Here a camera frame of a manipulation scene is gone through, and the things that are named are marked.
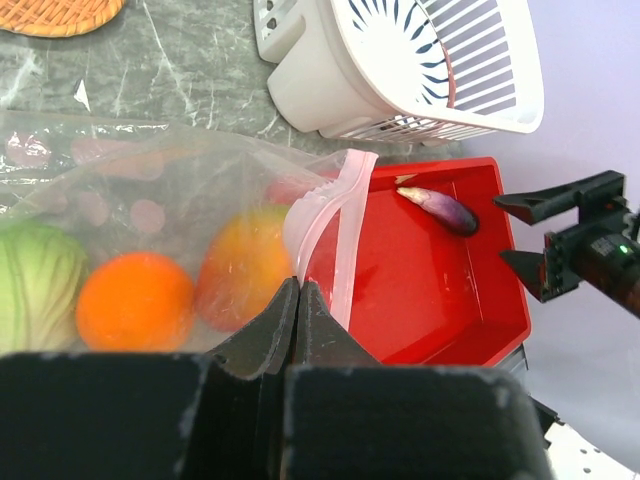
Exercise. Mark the white plastic dish rack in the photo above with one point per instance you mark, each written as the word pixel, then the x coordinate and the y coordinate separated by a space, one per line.
pixel 318 86

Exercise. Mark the red plastic tray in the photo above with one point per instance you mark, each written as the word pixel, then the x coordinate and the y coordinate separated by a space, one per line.
pixel 424 295

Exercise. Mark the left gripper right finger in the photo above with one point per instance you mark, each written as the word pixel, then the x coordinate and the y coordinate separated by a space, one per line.
pixel 321 340

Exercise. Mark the blue striped white plate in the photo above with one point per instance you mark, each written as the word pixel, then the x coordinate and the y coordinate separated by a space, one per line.
pixel 399 51

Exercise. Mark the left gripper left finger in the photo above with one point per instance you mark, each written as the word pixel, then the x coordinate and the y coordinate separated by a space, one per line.
pixel 265 340

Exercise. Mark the purple eggplant toy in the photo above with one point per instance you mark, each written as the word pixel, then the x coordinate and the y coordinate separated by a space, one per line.
pixel 448 211

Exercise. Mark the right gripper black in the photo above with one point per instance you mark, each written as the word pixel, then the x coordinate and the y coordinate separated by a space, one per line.
pixel 599 250

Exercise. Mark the orange fruit toy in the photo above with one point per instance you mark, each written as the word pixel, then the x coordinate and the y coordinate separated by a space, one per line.
pixel 139 301

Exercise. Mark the orange red mango toy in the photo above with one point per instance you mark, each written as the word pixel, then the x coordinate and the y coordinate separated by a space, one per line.
pixel 243 268

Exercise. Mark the clear zip top bag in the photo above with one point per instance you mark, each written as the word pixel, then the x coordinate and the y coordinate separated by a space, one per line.
pixel 119 188

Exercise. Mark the green cabbage toy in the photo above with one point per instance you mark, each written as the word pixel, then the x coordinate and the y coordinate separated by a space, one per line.
pixel 42 271

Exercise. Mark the dark red plate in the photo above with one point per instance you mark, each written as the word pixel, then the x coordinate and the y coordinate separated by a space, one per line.
pixel 451 79

